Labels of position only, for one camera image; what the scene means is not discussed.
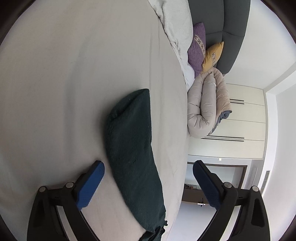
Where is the white wardrobe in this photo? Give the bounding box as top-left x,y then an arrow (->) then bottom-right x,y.
189,84 -> 266,159

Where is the rolled beige duvet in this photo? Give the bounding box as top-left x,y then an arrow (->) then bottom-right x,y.
187,67 -> 232,138

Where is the dark grey headboard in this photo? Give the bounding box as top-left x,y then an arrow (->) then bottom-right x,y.
188,0 -> 250,75

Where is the dark green knit sweater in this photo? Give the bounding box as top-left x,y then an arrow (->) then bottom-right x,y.
104,89 -> 168,240

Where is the dark brown door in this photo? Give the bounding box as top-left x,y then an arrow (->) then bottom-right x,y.
182,160 -> 247,209

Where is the yellow pillow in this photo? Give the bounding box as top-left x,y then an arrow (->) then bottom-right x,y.
202,42 -> 224,73

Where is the white fluffy blanket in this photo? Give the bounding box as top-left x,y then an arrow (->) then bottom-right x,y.
148,0 -> 195,89

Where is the purple pillow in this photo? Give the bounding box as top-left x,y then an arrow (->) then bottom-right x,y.
188,22 -> 206,77

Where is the white bed sheet mattress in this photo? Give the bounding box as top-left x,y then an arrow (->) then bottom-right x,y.
1,1 -> 189,240

